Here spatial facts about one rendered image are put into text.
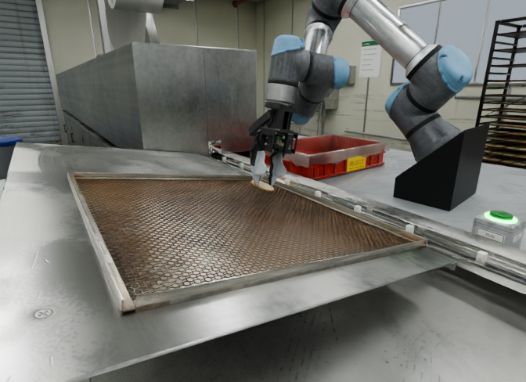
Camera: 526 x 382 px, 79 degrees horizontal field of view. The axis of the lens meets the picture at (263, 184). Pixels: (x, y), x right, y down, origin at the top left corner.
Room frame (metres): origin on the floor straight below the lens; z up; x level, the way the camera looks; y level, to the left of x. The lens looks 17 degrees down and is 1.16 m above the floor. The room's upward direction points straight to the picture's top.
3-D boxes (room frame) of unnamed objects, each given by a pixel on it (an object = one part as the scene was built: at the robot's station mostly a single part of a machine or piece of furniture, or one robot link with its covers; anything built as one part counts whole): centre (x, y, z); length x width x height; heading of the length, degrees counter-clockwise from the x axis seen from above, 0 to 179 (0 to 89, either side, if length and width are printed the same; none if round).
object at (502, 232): (0.61, -0.49, 0.84); 0.08 x 0.08 x 0.11; 35
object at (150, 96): (3.18, 1.49, 1.06); 4.40 x 0.55 x 0.48; 35
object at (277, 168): (0.81, -0.04, 0.94); 0.06 x 0.03 x 0.09; 30
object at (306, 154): (1.36, -0.26, 0.87); 0.49 x 0.34 x 0.10; 126
